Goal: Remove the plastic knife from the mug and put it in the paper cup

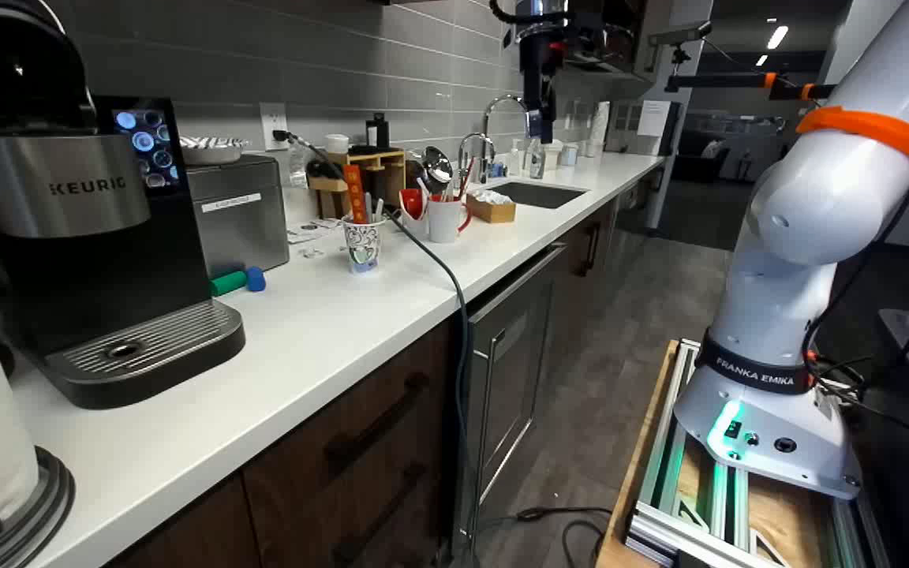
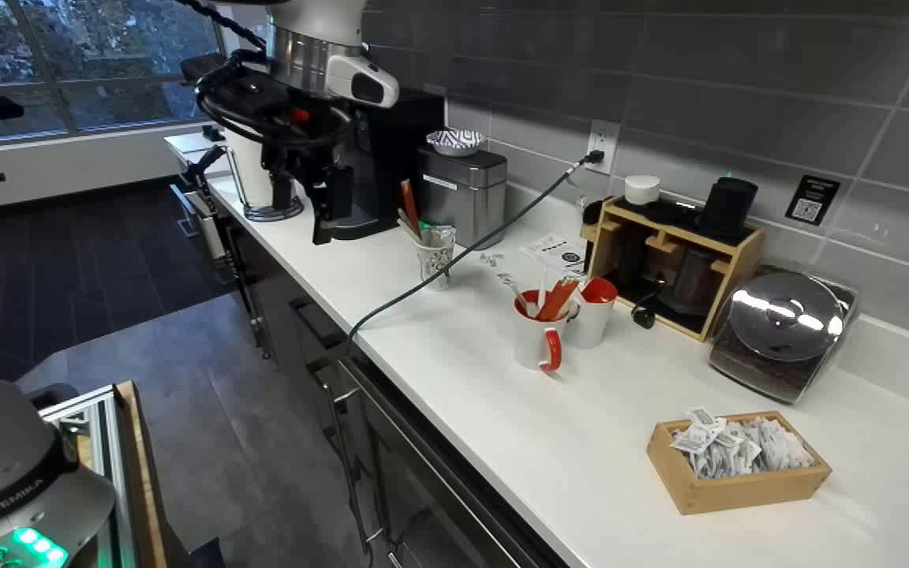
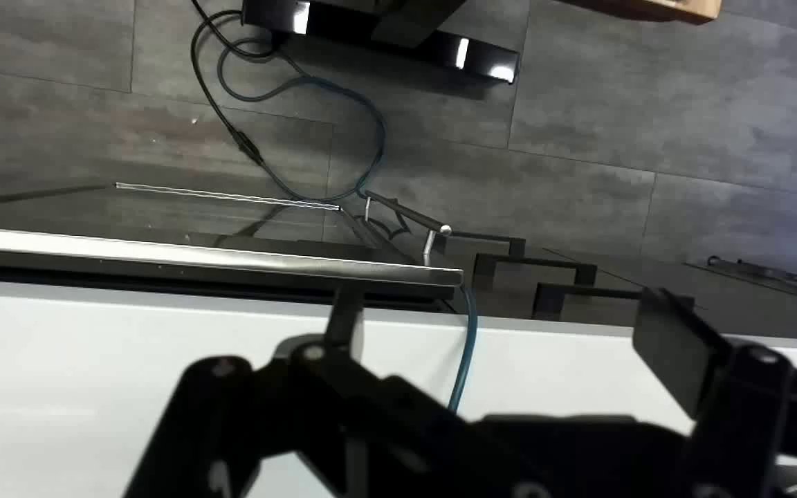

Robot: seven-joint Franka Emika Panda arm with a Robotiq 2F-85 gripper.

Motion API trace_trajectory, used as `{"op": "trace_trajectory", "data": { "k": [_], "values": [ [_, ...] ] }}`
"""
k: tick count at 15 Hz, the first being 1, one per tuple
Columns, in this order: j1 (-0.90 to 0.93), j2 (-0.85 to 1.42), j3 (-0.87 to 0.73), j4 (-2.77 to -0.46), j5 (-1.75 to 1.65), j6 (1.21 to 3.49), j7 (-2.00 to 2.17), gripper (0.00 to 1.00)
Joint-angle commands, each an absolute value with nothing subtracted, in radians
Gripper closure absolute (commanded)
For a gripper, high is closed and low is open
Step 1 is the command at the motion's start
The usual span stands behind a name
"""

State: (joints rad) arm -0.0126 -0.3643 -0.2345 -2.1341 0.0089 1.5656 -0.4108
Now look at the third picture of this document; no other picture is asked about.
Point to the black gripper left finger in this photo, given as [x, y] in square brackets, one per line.
[324, 424]

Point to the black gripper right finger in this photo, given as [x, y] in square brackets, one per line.
[741, 404]

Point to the thin metal rod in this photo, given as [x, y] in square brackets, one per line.
[233, 197]

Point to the black glossy stand base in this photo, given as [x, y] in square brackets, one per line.
[389, 32]

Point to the brown cardboard box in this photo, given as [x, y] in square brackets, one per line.
[666, 7]

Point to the black square bracket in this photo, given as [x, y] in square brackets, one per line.
[527, 261]
[594, 291]

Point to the silver metal rail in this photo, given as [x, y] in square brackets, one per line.
[187, 256]

